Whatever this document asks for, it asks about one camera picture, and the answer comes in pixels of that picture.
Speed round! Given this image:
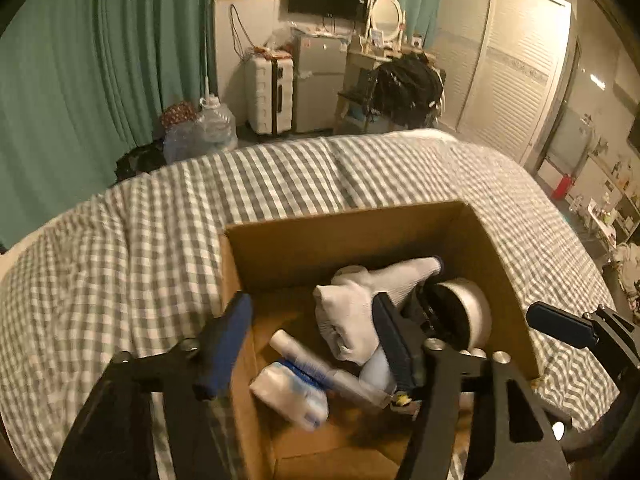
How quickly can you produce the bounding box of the floral bag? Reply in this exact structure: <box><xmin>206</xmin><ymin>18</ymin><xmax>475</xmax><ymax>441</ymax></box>
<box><xmin>159</xmin><ymin>100</ymin><xmax>199</xmax><ymax>134</ymax></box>

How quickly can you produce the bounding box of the red fire extinguisher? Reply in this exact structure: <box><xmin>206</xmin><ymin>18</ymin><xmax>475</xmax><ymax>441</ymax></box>
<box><xmin>552</xmin><ymin>173</ymin><xmax>574</xmax><ymax>201</ymax></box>

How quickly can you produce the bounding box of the white tube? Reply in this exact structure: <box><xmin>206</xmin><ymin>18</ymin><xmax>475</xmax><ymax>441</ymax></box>
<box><xmin>269</xmin><ymin>329</ymin><xmax>394</xmax><ymax>409</ymax></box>

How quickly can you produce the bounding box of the clear water jug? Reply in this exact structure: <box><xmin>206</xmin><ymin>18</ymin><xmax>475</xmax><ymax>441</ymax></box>
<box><xmin>192</xmin><ymin>95</ymin><xmax>239</xmax><ymax>154</ymax></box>

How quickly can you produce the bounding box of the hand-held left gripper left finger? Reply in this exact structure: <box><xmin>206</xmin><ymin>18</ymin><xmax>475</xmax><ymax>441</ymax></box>
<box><xmin>50</xmin><ymin>290</ymin><xmax>254</xmax><ymax>480</ymax></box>

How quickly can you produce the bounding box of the blue white tissue packet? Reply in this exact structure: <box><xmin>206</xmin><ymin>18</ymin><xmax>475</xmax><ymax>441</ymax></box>
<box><xmin>248</xmin><ymin>360</ymin><xmax>331</xmax><ymax>431</ymax></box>

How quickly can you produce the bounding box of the clear plastic bag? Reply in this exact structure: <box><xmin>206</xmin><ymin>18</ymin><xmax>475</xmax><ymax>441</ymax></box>
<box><xmin>267</xmin><ymin>25</ymin><xmax>301</xmax><ymax>56</ymax></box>

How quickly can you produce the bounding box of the white louvred wardrobe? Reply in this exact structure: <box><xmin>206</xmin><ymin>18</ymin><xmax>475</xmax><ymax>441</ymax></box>
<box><xmin>430</xmin><ymin>0</ymin><xmax>574</xmax><ymax>169</ymax></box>

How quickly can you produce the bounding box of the cluttered side table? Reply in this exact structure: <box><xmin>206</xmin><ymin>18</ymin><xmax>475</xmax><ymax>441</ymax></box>
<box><xmin>570</xmin><ymin>159</ymin><xmax>640</xmax><ymax>242</ymax></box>

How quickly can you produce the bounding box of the dark chair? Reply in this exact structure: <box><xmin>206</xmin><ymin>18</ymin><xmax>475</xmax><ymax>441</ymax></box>
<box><xmin>334</xmin><ymin>67</ymin><xmax>381</xmax><ymax>134</ymax></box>

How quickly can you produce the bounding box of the wooden dressing table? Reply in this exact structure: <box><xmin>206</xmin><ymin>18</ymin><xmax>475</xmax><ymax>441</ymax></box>
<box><xmin>345</xmin><ymin>42</ymin><xmax>436</xmax><ymax>77</ymax></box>

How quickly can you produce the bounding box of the white suitcase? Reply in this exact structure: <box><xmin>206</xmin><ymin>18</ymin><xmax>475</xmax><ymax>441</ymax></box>
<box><xmin>244</xmin><ymin>52</ymin><xmax>296</xmax><ymax>136</ymax></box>

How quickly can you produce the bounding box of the silver small fridge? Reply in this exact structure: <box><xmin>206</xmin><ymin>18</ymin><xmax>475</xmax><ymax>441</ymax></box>
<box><xmin>291</xmin><ymin>33</ymin><xmax>349</xmax><ymax>134</ymax></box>

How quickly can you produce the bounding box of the grey white checked blanket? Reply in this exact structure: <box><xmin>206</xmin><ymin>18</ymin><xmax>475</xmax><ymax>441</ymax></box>
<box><xmin>0</xmin><ymin>128</ymin><xmax>626</xmax><ymax>480</ymax></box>

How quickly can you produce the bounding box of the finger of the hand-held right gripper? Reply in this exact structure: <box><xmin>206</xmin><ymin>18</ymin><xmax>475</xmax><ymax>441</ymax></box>
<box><xmin>526</xmin><ymin>301</ymin><xmax>640</xmax><ymax>391</ymax></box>

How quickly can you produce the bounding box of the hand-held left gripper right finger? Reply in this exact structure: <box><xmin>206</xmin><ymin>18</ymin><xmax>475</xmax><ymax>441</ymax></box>
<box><xmin>372</xmin><ymin>292</ymin><xmax>572</xmax><ymax>480</ymax></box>

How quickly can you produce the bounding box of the white oval mirror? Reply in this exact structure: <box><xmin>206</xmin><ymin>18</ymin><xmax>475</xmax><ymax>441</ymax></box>
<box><xmin>367</xmin><ymin>0</ymin><xmax>406</xmax><ymax>49</ymax></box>

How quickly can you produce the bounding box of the brown cardboard box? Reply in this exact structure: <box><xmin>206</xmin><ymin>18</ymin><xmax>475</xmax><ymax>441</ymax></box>
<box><xmin>217</xmin><ymin>200</ymin><xmax>544</xmax><ymax>480</ymax></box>

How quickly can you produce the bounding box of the black bag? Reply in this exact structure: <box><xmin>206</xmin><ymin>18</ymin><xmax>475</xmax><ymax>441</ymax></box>
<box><xmin>115</xmin><ymin>144</ymin><xmax>167</xmax><ymax>182</ymax></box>

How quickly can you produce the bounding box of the white round device yellow label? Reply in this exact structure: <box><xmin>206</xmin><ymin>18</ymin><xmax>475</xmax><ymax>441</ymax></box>
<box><xmin>359</xmin><ymin>345</ymin><xmax>422</xmax><ymax>414</ymax></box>

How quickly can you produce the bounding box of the wall cable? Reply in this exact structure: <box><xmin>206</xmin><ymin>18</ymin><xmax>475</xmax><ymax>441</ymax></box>
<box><xmin>228</xmin><ymin>3</ymin><xmax>256</xmax><ymax>57</ymax></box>

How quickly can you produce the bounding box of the white and black round device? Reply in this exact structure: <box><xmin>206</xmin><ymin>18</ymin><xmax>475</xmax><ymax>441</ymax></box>
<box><xmin>415</xmin><ymin>279</ymin><xmax>494</xmax><ymax>359</ymax></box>

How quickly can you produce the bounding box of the white sock with blue cuff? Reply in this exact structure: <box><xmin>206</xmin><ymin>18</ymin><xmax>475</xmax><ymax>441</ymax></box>
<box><xmin>332</xmin><ymin>256</ymin><xmax>445</xmax><ymax>312</ymax></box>

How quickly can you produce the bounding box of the wide green curtain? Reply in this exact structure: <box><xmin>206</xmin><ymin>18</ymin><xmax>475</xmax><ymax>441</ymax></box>
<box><xmin>0</xmin><ymin>0</ymin><xmax>219</xmax><ymax>249</ymax></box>

